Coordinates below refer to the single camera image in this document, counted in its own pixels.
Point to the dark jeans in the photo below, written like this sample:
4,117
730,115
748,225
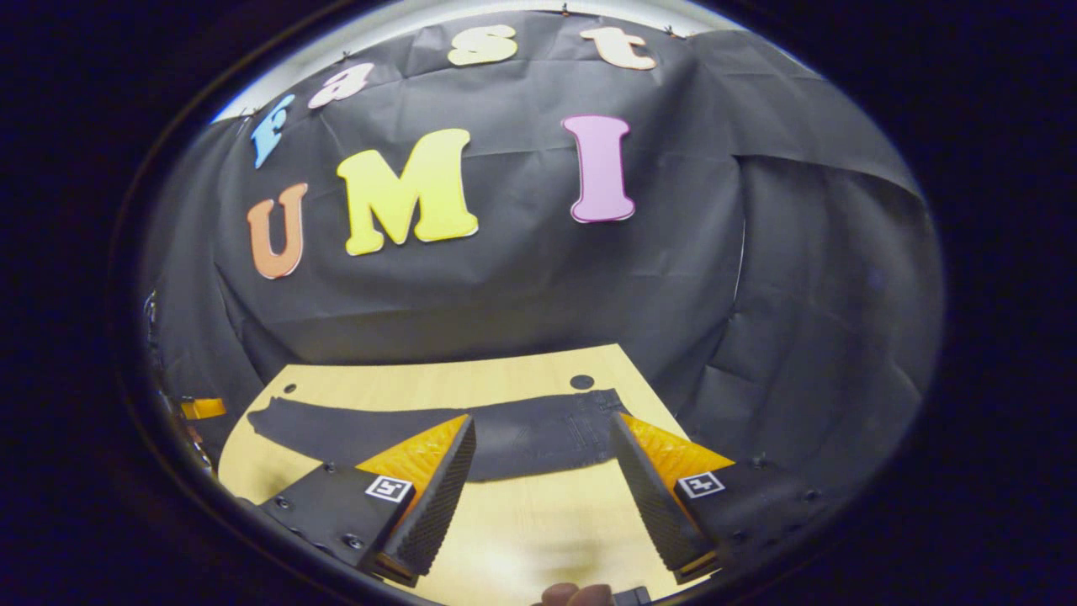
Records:
530,433

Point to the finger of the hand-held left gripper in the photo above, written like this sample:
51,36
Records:
204,408

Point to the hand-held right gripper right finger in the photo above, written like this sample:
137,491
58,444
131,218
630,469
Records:
652,497

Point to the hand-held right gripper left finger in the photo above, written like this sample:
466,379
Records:
433,505

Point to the black backdrop cloth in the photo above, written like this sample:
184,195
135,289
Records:
522,295

